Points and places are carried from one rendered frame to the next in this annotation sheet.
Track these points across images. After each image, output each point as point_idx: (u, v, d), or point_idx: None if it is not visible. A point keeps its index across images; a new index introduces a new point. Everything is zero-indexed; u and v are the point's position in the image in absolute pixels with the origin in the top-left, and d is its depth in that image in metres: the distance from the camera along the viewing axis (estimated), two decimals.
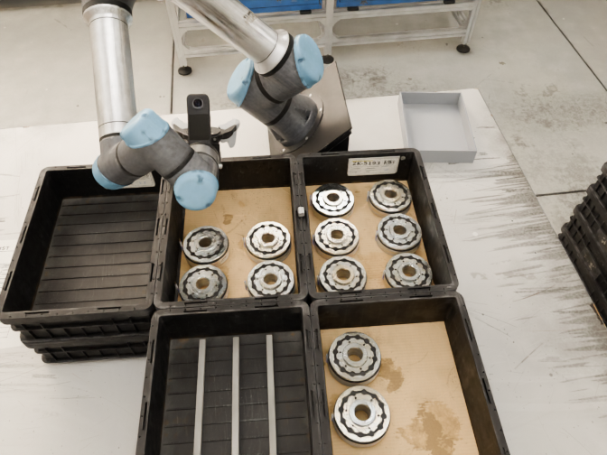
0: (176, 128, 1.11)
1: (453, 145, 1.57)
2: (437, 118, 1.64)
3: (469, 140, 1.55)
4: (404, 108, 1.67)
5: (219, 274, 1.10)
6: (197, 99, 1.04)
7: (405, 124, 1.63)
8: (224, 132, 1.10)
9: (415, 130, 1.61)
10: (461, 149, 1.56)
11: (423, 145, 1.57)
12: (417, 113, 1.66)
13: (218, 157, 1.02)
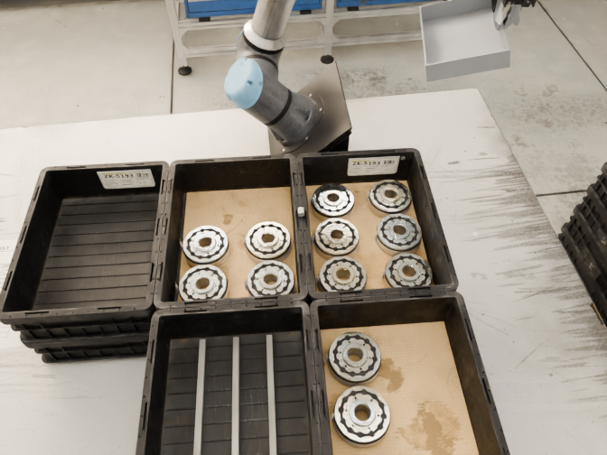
0: None
1: (486, 52, 1.31)
2: (468, 27, 1.39)
3: (503, 41, 1.28)
4: (427, 25, 1.45)
5: (219, 274, 1.10)
6: None
7: (428, 41, 1.40)
8: None
9: (440, 45, 1.38)
10: None
11: (448, 60, 1.33)
12: (443, 27, 1.42)
13: None
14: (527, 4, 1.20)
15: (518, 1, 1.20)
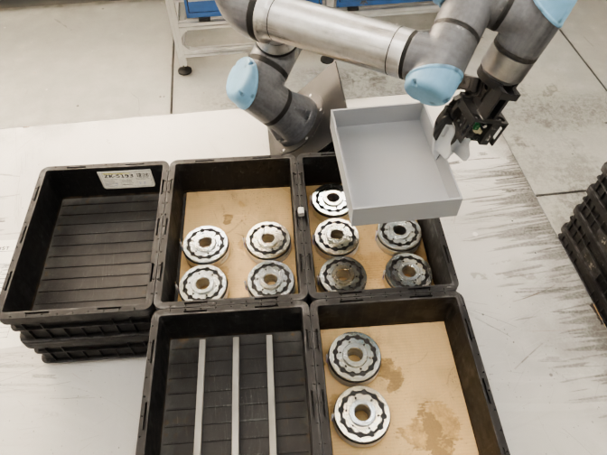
0: (436, 121, 0.95)
1: (423, 189, 0.99)
2: (394, 146, 1.06)
3: (446, 179, 0.98)
4: (340, 134, 1.09)
5: (219, 274, 1.10)
6: None
7: (344, 159, 1.04)
8: None
9: (361, 170, 1.02)
10: (434, 194, 0.98)
11: (376, 193, 0.99)
12: (361, 140, 1.07)
13: None
14: (485, 143, 0.91)
15: (476, 137, 0.90)
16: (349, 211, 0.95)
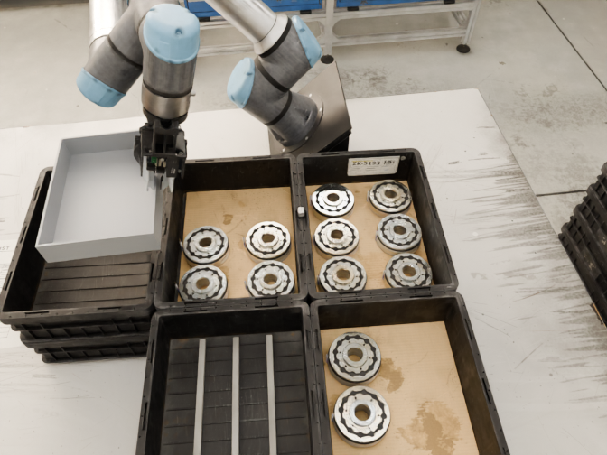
0: (136, 152, 0.91)
1: (136, 220, 0.96)
2: (125, 174, 1.03)
3: (156, 210, 0.94)
4: (76, 162, 1.05)
5: (219, 274, 1.10)
6: None
7: (70, 190, 1.01)
8: (184, 145, 0.92)
9: (82, 200, 0.99)
10: (145, 227, 0.95)
11: (86, 227, 0.95)
12: (95, 168, 1.04)
13: None
14: (172, 175, 0.87)
15: (161, 170, 0.86)
16: None
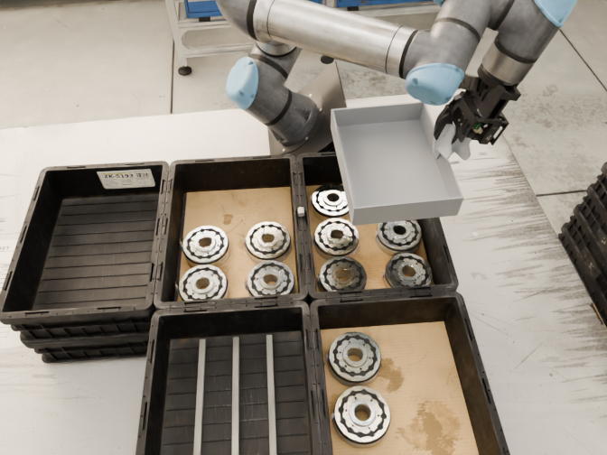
0: (437, 121, 0.95)
1: (424, 188, 0.99)
2: (394, 145, 1.06)
3: (447, 178, 0.98)
4: (340, 134, 1.09)
5: (219, 274, 1.10)
6: None
7: (345, 159, 1.04)
8: None
9: (362, 169, 1.02)
10: (435, 193, 0.98)
11: (377, 192, 0.99)
12: (361, 139, 1.07)
13: None
14: (486, 142, 0.91)
15: (477, 136, 0.90)
16: (350, 210, 0.95)
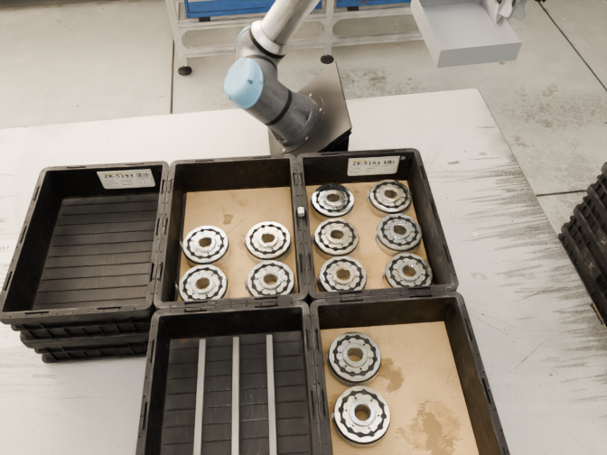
0: None
1: (489, 44, 1.30)
2: (462, 18, 1.37)
3: (507, 34, 1.28)
4: None
5: (219, 274, 1.10)
6: None
7: None
8: None
9: (440, 33, 1.33)
10: None
11: (452, 47, 1.29)
12: (436, 15, 1.38)
13: None
14: None
15: None
16: (434, 57, 1.26)
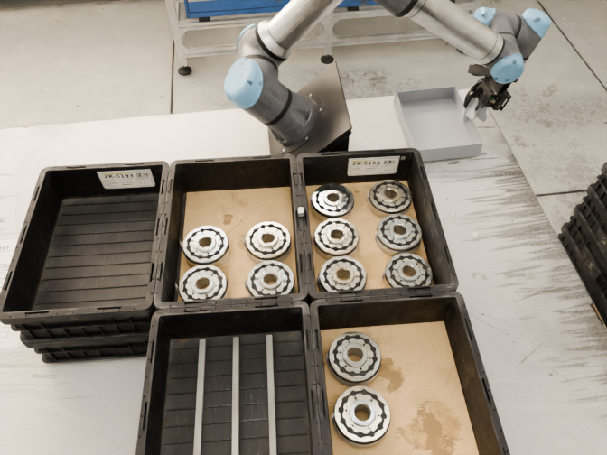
0: (466, 96, 1.52)
1: (457, 140, 1.56)
2: (436, 115, 1.63)
3: (471, 133, 1.55)
4: None
5: (219, 274, 1.10)
6: (477, 64, 1.53)
7: None
8: None
9: (416, 129, 1.60)
10: (464, 143, 1.55)
11: (427, 143, 1.56)
12: (415, 111, 1.65)
13: None
14: (497, 108, 1.48)
15: (491, 105, 1.47)
16: None
